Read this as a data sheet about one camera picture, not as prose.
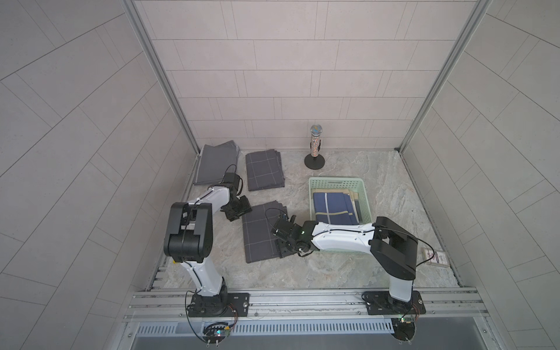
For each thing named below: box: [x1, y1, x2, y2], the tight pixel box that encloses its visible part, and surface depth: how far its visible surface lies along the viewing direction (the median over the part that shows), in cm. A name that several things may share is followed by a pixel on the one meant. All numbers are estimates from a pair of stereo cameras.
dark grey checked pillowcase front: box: [242, 199, 289, 264], surface depth 86 cm
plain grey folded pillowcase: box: [193, 140, 240, 186], surface depth 117 cm
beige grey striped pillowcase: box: [341, 188, 364, 224], surface depth 98 cm
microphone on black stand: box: [304, 124, 326, 170], surface depth 109 cm
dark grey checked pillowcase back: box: [245, 148, 286, 192], surface depth 108 cm
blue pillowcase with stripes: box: [312, 192, 360, 226], surface depth 93 cm
